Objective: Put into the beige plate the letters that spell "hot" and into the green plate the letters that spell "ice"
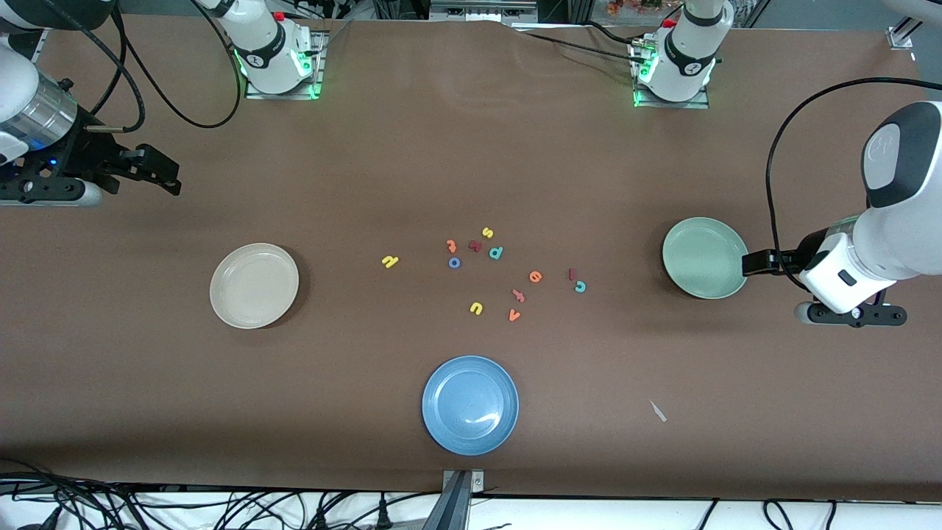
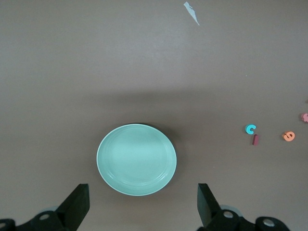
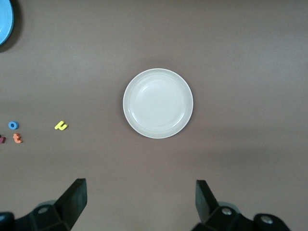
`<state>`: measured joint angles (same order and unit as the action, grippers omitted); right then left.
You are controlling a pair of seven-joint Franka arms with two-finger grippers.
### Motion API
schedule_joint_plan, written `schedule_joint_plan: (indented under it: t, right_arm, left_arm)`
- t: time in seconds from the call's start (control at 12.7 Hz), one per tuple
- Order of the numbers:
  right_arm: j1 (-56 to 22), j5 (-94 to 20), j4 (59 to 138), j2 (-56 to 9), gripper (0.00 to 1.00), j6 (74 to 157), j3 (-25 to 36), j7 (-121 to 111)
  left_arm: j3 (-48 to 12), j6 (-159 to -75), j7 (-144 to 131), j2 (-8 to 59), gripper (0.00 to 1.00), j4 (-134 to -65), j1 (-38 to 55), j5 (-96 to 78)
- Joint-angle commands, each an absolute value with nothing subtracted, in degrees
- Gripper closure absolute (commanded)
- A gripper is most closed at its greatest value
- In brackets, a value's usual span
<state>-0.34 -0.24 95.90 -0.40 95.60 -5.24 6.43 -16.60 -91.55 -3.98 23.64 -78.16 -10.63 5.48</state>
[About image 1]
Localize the light green plate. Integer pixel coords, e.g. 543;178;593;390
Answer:
662;216;750;300

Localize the beige brown plate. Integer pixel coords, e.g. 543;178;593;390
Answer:
209;243;300;330

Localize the blue plate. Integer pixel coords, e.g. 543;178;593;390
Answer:
422;356;520;456

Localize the grey power strip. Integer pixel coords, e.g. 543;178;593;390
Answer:
429;0;539;23

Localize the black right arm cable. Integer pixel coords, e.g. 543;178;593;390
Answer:
44;0;146;135
118;0;244;130

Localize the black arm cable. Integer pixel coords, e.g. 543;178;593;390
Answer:
118;0;244;130
44;0;146;135
765;77;942;292

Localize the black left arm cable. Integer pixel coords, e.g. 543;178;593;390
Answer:
765;77;942;292

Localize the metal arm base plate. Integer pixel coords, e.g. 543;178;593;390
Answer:
244;29;326;101
631;37;711;110

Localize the aluminium frame profile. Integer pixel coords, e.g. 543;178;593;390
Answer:
887;15;924;51

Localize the metal camera bracket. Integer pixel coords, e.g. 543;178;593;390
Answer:
440;469;486;530

